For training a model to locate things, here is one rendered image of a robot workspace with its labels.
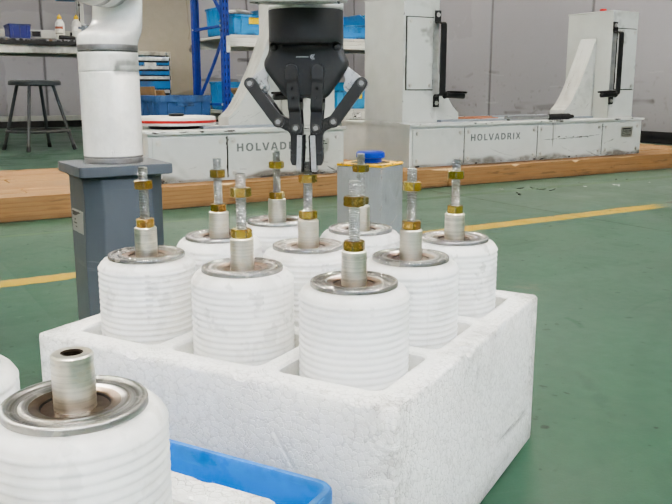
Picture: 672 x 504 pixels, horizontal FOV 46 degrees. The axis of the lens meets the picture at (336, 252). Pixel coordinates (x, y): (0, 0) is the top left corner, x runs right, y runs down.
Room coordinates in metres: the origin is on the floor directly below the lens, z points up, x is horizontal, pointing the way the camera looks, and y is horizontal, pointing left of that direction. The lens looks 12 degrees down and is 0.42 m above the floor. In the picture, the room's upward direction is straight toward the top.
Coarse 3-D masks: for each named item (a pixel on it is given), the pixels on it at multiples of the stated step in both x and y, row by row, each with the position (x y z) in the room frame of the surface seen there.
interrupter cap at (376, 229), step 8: (336, 224) 0.94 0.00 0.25; (344, 224) 0.95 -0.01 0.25; (376, 224) 0.95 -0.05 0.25; (384, 224) 0.94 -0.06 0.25; (336, 232) 0.90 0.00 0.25; (344, 232) 0.89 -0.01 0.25; (360, 232) 0.89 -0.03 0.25; (368, 232) 0.89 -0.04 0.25; (376, 232) 0.89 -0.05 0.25; (384, 232) 0.90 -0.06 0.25
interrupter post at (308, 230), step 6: (300, 222) 0.82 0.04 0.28; (306, 222) 0.81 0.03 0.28; (312, 222) 0.81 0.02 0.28; (318, 222) 0.82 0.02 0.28; (300, 228) 0.82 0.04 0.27; (306, 228) 0.81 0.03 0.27; (312, 228) 0.81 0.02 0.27; (318, 228) 0.82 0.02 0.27; (300, 234) 0.82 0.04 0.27; (306, 234) 0.81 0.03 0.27; (312, 234) 0.81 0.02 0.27; (318, 234) 0.82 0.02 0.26; (300, 240) 0.82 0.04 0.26; (306, 240) 0.81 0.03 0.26; (312, 240) 0.81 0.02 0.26; (318, 240) 0.82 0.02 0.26; (300, 246) 0.82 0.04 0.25; (306, 246) 0.81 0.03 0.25; (312, 246) 0.81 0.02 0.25; (318, 246) 0.82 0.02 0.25
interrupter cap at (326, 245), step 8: (280, 240) 0.84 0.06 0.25; (288, 240) 0.85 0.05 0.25; (296, 240) 0.84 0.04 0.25; (320, 240) 0.84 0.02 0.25; (328, 240) 0.85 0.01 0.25; (336, 240) 0.84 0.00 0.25; (280, 248) 0.80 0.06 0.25; (288, 248) 0.80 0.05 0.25; (296, 248) 0.80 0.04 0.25; (320, 248) 0.80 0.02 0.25; (328, 248) 0.80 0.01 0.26; (336, 248) 0.80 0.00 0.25
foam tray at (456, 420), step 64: (512, 320) 0.81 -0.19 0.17; (192, 384) 0.65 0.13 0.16; (256, 384) 0.62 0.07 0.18; (320, 384) 0.61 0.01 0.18; (448, 384) 0.65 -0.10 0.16; (512, 384) 0.82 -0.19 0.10; (256, 448) 0.62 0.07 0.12; (320, 448) 0.59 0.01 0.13; (384, 448) 0.56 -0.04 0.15; (448, 448) 0.65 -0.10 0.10; (512, 448) 0.83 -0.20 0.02
